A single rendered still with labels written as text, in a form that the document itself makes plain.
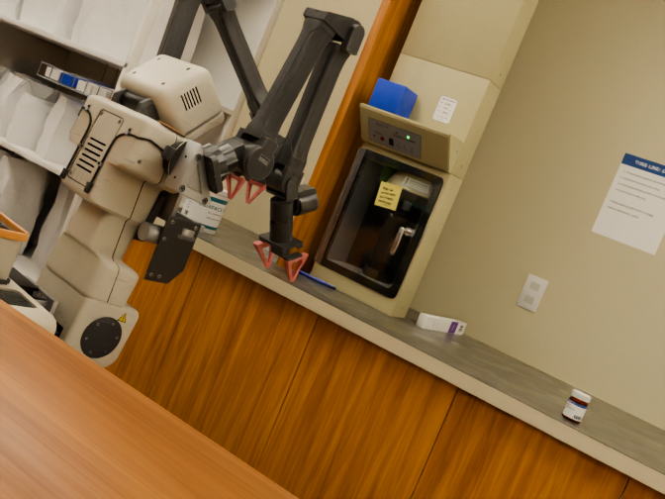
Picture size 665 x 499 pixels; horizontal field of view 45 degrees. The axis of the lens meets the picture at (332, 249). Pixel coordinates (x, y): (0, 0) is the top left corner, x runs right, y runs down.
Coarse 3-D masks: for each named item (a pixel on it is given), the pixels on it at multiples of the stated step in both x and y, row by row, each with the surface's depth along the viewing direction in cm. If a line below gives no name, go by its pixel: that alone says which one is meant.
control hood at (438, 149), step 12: (360, 108) 244; (372, 108) 241; (360, 120) 247; (384, 120) 241; (396, 120) 238; (408, 120) 235; (420, 132) 235; (432, 132) 231; (444, 132) 230; (372, 144) 252; (432, 144) 234; (444, 144) 231; (456, 144) 234; (408, 156) 244; (432, 156) 237; (444, 156) 234; (456, 156) 238; (444, 168) 237
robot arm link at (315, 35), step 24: (312, 24) 180; (336, 24) 181; (360, 24) 186; (312, 48) 180; (288, 72) 179; (288, 96) 180; (264, 120) 179; (264, 144) 177; (240, 168) 178; (264, 168) 180
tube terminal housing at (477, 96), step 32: (416, 64) 249; (448, 96) 242; (480, 96) 238; (448, 128) 241; (480, 128) 244; (416, 160) 245; (448, 192) 243; (416, 256) 242; (352, 288) 251; (416, 288) 251
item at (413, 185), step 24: (360, 168) 253; (384, 168) 249; (408, 168) 245; (360, 192) 252; (408, 192) 244; (432, 192) 240; (360, 216) 251; (384, 216) 247; (408, 216) 243; (336, 240) 254; (360, 240) 250; (384, 240) 246; (408, 240) 242; (336, 264) 253; (360, 264) 249; (384, 264) 245; (408, 264) 241; (384, 288) 244
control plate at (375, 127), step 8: (368, 120) 245; (376, 120) 243; (368, 128) 247; (376, 128) 245; (384, 128) 243; (392, 128) 241; (376, 136) 247; (384, 136) 245; (392, 136) 243; (400, 136) 240; (416, 136) 236; (384, 144) 247; (400, 144) 242; (408, 144) 240; (416, 144) 238; (408, 152) 243; (416, 152) 241
